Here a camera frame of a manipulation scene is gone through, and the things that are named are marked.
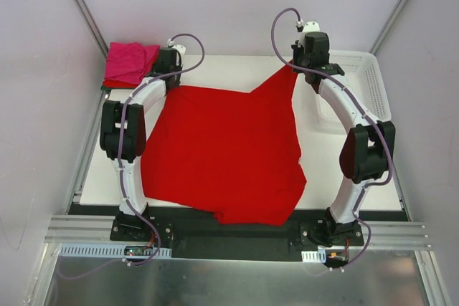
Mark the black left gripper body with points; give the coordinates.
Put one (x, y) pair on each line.
(158, 68)

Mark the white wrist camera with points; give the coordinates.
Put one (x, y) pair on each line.
(181, 51)
(304, 27)

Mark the aluminium frame post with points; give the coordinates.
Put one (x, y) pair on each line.
(92, 26)
(388, 25)

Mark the folded green t shirt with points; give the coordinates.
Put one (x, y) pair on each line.
(106, 88)

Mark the folded pink t shirt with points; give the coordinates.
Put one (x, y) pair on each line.
(118, 49)

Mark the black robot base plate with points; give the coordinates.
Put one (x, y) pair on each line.
(193, 234)

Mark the white perforated plastic basket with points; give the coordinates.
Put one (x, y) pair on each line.
(363, 76)

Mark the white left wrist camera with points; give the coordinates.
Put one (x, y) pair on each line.
(181, 51)

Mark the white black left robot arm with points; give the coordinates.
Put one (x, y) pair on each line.
(123, 138)

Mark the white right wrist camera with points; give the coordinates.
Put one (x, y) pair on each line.
(304, 27)

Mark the aluminium frame post left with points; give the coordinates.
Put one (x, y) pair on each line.
(92, 26)

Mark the aluminium frame post right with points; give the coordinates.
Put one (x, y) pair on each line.
(388, 25)

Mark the white slotted cable duct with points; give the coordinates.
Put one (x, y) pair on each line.
(105, 251)

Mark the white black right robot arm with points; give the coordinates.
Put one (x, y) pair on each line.
(367, 152)

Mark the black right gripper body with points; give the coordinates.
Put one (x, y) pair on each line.
(297, 63)

